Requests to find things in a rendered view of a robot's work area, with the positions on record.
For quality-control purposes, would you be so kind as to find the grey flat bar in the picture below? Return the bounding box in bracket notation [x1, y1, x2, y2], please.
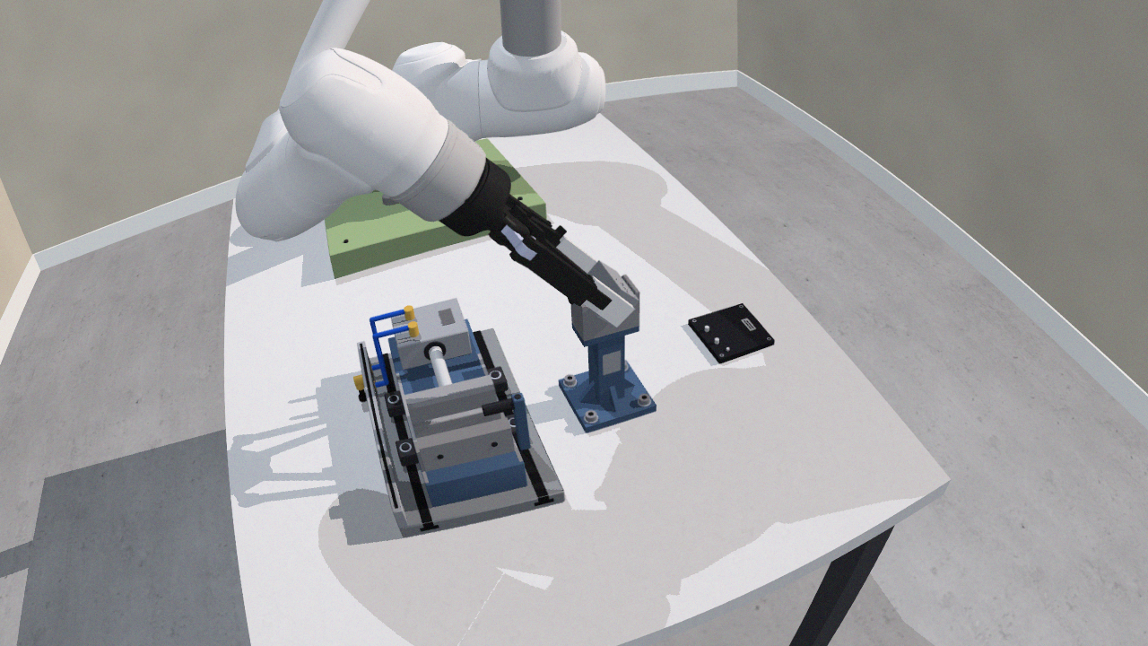
[413, 408, 501, 438]

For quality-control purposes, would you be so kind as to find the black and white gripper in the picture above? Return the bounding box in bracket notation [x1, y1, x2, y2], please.
[439, 158, 635, 327]

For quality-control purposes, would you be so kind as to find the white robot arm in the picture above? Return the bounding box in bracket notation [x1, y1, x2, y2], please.
[235, 0, 605, 241]

